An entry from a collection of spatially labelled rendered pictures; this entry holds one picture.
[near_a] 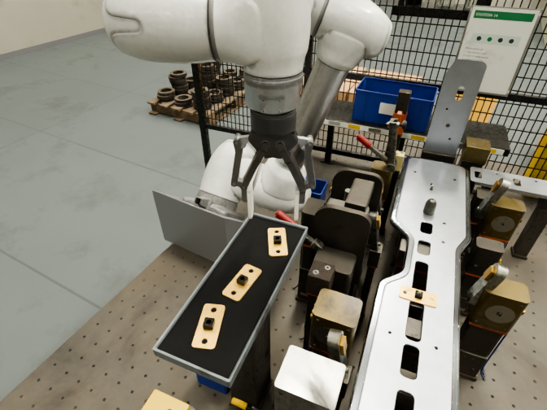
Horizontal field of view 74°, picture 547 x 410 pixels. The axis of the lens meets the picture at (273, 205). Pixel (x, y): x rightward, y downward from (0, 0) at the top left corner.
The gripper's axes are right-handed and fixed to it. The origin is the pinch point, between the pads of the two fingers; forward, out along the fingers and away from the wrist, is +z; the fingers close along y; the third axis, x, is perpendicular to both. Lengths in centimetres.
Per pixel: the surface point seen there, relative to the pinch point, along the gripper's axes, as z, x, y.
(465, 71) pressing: -4, 69, 59
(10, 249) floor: 125, 102, -178
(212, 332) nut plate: 9.7, -22.2, -8.8
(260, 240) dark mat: 10.0, 0.3, -2.7
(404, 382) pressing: 26.1, -20.5, 26.3
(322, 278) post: 16.0, -4.3, 10.7
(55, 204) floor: 125, 150, -174
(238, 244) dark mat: 9.9, -1.2, -7.2
